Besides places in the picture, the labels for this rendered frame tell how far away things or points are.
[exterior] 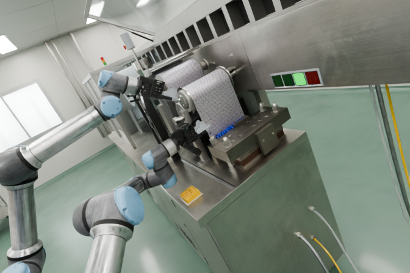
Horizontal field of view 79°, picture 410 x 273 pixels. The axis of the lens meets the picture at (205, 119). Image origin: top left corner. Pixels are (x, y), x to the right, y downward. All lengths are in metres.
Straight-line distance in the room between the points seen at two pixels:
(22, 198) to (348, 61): 1.25
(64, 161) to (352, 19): 6.46
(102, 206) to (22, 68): 6.04
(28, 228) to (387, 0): 1.39
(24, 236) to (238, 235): 0.83
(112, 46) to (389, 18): 6.36
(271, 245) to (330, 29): 0.93
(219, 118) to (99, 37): 5.79
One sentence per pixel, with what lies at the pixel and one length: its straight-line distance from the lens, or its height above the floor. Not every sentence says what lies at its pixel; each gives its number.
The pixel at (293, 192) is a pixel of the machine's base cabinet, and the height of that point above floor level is 0.68.
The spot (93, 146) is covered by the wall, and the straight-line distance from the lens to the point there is 6.73.
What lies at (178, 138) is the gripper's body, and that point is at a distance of 1.14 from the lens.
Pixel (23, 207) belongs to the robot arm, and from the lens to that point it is 1.20.
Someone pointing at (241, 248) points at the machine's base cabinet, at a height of 0.65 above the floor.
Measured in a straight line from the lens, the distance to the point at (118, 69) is 2.13.
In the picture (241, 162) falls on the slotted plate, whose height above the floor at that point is 0.93.
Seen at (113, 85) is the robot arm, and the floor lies 1.46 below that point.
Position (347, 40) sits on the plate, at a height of 1.30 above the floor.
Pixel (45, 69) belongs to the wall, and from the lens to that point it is 6.67.
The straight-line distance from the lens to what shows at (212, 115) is 1.22.
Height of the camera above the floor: 1.49
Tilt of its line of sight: 17 degrees down
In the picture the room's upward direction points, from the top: 25 degrees counter-clockwise
